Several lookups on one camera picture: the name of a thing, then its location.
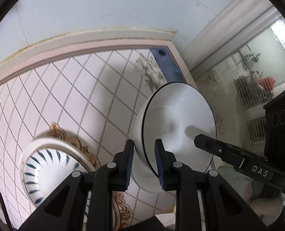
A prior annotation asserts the white bowl dark rim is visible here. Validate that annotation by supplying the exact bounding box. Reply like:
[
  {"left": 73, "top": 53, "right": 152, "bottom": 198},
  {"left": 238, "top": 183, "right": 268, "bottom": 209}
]
[{"left": 131, "top": 82, "right": 216, "bottom": 193}]

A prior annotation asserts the ornate floral placemat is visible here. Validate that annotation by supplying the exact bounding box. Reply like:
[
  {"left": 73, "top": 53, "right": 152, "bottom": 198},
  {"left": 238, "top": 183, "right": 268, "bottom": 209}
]
[{"left": 47, "top": 121, "right": 134, "bottom": 231}]

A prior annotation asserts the blue striped white plate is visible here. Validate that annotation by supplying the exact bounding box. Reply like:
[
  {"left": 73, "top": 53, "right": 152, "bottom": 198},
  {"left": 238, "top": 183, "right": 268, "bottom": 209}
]
[{"left": 19, "top": 137, "right": 95, "bottom": 207}]

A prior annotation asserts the sliding glass door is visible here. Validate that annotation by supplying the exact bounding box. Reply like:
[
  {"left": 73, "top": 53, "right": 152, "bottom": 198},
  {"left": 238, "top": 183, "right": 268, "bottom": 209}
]
[{"left": 181, "top": 0, "right": 285, "bottom": 155}]

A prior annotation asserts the blue smartphone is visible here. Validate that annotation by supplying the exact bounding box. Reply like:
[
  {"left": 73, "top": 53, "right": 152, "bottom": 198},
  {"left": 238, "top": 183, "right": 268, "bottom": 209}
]
[{"left": 150, "top": 47, "right": 186, "bottom": 82}]

